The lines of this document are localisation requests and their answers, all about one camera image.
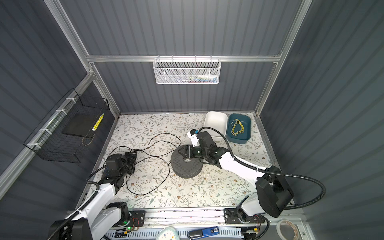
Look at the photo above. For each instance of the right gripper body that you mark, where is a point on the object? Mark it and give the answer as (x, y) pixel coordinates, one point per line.
(198, 152)

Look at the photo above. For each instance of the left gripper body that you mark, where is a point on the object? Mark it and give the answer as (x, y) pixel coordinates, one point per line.
(126, 168)

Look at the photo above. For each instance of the grey perforated cable spool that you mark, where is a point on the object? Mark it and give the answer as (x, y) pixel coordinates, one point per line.
(186, 166)

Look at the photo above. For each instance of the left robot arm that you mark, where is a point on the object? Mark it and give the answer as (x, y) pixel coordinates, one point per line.
(93, 218)

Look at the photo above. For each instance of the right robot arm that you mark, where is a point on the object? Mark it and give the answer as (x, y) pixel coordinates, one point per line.
(273, 190)

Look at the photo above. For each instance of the white plastic bin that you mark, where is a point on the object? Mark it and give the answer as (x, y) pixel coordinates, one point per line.
(217, 121)

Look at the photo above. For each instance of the floral table mat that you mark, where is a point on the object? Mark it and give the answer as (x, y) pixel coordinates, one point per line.
(154, 183)

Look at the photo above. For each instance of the teal plastic bin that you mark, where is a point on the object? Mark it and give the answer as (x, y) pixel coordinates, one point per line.
(239, 129)

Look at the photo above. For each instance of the yellow marker pen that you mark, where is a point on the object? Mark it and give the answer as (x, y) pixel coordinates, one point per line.
(97, 123)

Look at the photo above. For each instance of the black flat pad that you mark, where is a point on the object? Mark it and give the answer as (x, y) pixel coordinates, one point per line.
(80, 126)

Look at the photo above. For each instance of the blue utility tool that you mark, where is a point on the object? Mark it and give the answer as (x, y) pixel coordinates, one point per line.
(203, 233)

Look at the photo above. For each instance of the white round device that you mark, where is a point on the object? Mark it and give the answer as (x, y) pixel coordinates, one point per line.
(168, 233)

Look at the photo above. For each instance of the tape roll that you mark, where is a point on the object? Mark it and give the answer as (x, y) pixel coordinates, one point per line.
(286, 230)

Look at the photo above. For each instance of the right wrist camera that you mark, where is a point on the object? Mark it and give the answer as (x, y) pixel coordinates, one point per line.
(192, 135)

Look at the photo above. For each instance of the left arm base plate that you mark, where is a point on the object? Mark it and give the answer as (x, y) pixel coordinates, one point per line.
(138, 216)

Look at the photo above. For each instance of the black wire wall basket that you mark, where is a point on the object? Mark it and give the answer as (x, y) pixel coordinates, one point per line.
(51, 145)

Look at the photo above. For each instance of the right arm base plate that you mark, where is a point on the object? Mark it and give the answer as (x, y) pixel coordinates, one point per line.
(232, 215)

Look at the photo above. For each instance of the white wire wall basket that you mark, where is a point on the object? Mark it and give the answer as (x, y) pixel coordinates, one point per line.
(195, 72)

